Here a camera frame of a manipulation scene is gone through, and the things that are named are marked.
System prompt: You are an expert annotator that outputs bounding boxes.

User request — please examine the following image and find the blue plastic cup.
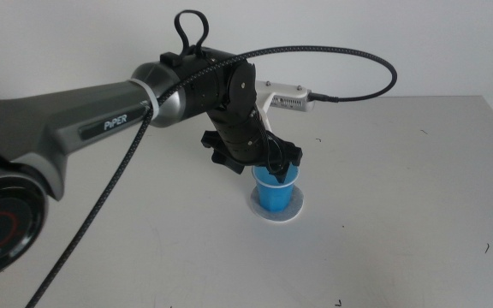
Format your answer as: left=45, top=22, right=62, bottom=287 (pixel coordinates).
left=251, top=163, right=300, bottom=214

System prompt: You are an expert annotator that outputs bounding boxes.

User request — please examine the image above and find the black braided cable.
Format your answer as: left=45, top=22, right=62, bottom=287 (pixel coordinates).
left=24, top=45, right=399, bottom=308

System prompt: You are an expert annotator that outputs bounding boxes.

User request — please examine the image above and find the grey round cup mat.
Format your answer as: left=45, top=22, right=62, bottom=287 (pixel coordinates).
left=249, top=183, right=306, bottom=223

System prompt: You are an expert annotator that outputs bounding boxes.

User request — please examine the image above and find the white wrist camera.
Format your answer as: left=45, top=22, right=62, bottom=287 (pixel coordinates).
left=254, top=80, right=317, bottom=132

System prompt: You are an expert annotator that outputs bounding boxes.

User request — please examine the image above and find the black cable loop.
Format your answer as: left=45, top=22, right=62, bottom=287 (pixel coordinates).
left=173, top=9, right=211, bottom=57

